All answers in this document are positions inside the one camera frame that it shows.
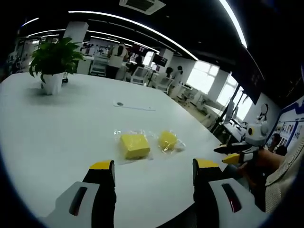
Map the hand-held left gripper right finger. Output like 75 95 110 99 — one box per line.
191 158 258 228

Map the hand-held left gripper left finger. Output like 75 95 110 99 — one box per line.
45 159 117 228

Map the yellow rectangular silicone block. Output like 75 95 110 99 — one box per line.
118 133 151 160

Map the yellow round silicone block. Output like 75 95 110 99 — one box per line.
157 130 179 152

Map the dark hanging screen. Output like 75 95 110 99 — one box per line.
231 46 266 105

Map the white office chair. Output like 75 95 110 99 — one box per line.
130 66 152 85

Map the white plant pot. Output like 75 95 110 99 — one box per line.
41 72 65 95

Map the green potted plant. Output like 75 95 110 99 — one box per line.
28 37 86 84

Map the ceiling air conditioner vent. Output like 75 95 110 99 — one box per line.
118 0 166 15

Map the table cable cover plate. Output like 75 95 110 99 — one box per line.
113 100 156 112

